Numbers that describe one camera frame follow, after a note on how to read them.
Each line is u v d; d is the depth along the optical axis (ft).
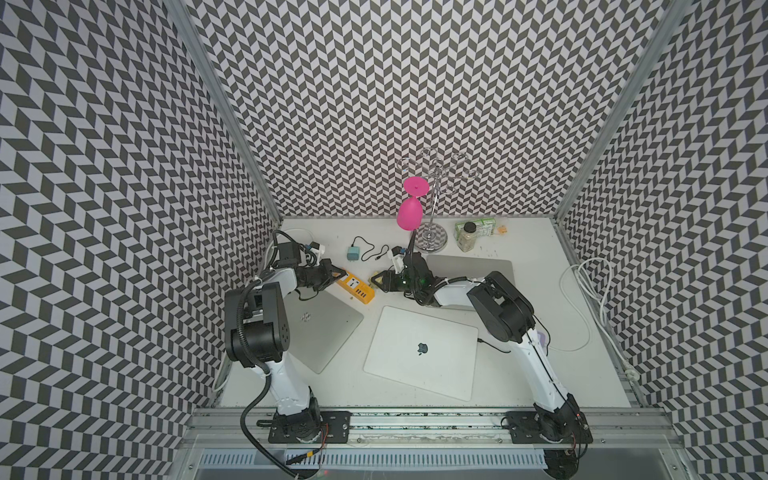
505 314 1.94
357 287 3.15
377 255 3.33
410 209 2.90
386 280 3.01
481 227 3.54
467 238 3.36
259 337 1.62
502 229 3.69
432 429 2.47
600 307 2.88
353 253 3.49
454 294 2.37
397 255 3.02
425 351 2.77
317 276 2.79
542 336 2.02
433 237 3.25
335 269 3.15
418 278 2.71
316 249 2.99
